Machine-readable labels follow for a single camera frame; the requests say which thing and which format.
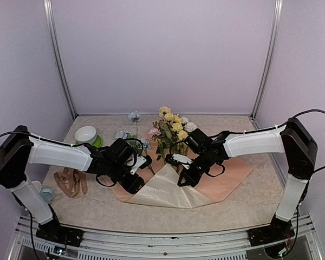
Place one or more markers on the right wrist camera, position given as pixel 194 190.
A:
pixel 178 159

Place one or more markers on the front aluminium rail frame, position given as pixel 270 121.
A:
pixel 105 244

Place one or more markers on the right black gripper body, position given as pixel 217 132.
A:
pixel 204 161

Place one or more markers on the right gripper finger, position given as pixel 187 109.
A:
pixel 195 176
pixel 184 179

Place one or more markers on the white bowl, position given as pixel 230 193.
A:
pixel 86 129

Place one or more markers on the white fake rose stem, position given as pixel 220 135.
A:
pixel 188 127

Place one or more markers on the light blue mug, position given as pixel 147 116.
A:
pixel 47 195

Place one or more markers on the right aluminium corner post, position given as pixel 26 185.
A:
pixel 269 58

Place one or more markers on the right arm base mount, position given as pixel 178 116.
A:
pixel 276 231

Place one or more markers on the aluminium corner post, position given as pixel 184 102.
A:
pixel 269 58
pixel 49 14

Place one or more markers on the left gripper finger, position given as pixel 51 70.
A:
pixel 127 185
pixel 136 184

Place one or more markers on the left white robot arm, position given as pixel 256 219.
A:
pixel 22 148

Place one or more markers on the left aluminium corner post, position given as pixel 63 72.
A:
pixel 49 14

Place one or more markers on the pink fake rose stem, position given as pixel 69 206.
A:
pixel 154 135

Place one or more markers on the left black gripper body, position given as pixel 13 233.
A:
pixel 115 172

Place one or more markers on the blue fake flower stem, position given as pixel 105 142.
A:
pixel 140 145

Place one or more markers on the pink wrapping paper sheet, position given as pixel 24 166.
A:
pixel 161 187

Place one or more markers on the white paper cup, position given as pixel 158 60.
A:
pixel 37 185

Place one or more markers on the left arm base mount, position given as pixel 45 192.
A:
pixel 55 232

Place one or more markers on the brown ribbon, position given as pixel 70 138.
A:
pixel 71 182

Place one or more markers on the green plate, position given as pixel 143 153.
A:
pixel 97 140

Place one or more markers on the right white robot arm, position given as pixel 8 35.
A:
pixel 291 139

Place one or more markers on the yellow fake flower stem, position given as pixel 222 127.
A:
pixel 171 134

